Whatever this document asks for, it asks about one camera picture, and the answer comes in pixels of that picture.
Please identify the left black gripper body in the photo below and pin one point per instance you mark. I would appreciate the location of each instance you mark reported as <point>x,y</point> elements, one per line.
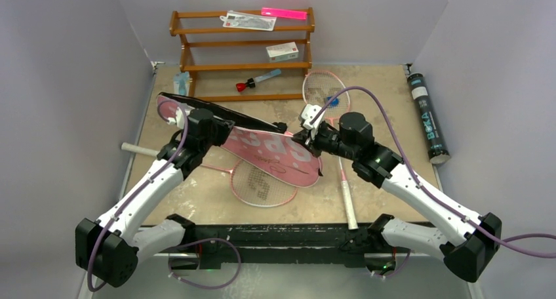
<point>218,136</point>

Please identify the pink badminton racket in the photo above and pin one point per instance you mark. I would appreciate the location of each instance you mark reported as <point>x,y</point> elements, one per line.
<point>317,86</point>
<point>260,188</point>

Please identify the pink racket cover bag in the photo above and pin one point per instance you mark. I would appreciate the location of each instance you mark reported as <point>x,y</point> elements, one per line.
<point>267,146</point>

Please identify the black shuttlecock tube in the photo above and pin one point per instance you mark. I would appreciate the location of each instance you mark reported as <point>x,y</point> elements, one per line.
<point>437,150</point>

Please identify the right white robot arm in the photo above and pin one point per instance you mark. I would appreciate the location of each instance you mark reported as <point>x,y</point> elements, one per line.
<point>458,236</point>

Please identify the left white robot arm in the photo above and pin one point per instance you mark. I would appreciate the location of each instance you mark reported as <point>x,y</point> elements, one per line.
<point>111,247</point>

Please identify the blue grey eraser block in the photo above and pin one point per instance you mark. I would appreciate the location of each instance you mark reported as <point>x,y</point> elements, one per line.
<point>332,103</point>

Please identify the light blue packaged item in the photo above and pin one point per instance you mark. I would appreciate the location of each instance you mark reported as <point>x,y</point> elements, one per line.
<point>181,83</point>

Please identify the light blue glue stick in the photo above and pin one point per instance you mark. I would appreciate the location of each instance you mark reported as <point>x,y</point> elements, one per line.
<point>268,75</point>

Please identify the wooden three-tier shelf rack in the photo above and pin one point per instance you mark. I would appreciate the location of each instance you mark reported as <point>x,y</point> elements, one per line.
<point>194,67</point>

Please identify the white red small box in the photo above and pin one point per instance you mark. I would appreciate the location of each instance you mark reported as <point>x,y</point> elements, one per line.
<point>282,52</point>

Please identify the clear plastic blister package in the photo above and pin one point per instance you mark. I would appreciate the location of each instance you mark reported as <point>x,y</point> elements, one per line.
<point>245,21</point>

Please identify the pink flat ruler package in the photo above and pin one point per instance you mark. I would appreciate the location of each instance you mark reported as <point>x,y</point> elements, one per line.
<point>284,13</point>

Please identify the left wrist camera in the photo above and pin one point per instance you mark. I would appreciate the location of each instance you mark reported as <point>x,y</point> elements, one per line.
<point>177,116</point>

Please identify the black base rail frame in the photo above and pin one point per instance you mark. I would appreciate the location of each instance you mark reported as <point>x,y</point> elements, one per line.
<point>215,245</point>

